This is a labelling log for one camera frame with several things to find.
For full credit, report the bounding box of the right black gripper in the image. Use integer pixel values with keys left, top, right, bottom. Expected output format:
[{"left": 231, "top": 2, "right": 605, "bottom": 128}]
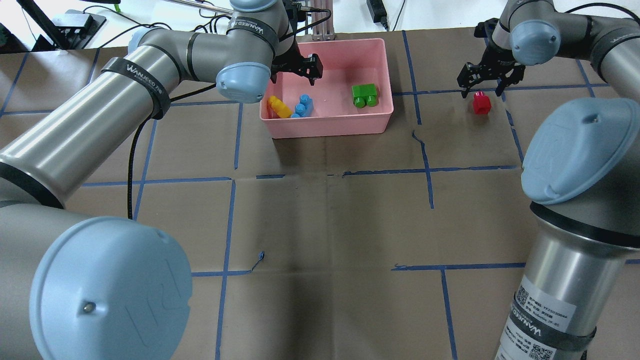
[{"left": 456, "top": 19, "right": 526, "bottom": 99}]

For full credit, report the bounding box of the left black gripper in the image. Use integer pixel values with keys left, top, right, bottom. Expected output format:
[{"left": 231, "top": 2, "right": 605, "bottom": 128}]
[{"left": 269, "top": 0, "right": 324, "bottom": 86}]

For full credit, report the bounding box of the red toy block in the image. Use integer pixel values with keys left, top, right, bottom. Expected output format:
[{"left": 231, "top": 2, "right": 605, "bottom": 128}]
[{"left": 471, "top": 91, "right": 492, "bottom": 116}]

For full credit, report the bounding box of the blue toy block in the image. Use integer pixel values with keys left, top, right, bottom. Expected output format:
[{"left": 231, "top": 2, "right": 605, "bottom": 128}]
[{"left": 290, "top": 93, "right": 314, "bottom": 118}]

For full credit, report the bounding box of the yellow toy block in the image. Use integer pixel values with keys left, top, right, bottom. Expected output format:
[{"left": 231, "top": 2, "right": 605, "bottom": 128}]
[{"left": 267, "top": 95, "right": 294, "bottom": 119}]

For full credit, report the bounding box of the green toy block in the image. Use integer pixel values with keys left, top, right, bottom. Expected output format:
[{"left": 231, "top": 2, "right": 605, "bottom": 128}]
[{"left": 350, "top": 83, "right": 379, "bottom": 109}]

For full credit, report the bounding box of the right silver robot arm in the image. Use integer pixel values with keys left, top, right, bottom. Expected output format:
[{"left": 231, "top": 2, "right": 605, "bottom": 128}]
[{"left": 457, "top": 0, "right": 640, "bottom": 360}]

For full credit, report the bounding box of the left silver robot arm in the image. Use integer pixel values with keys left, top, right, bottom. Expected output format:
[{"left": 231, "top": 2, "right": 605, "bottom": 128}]
[{"left": 1, "top": 0, "right": 322, "bottom": 360}]

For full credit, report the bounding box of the black power brick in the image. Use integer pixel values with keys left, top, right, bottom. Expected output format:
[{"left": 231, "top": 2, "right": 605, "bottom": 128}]
[{"left": 365, "top": 0, "right": 390, "bottom": 31}]

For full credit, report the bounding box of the black device on desk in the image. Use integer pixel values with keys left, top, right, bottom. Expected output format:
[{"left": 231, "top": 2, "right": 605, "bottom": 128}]
[{"left": 31, "top": 10, "right": 106, "bottom": 51}]

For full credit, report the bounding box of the black tripod leg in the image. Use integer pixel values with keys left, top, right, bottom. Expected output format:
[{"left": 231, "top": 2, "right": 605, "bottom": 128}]
[{"left": 17, "top": 0, "right": 71, "bottom": 50}]

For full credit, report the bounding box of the aluminium frame post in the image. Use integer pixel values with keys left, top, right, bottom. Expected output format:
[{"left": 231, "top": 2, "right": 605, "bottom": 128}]
[{"left": 308, "top": 0, "right": 336, "bottom": 41}]

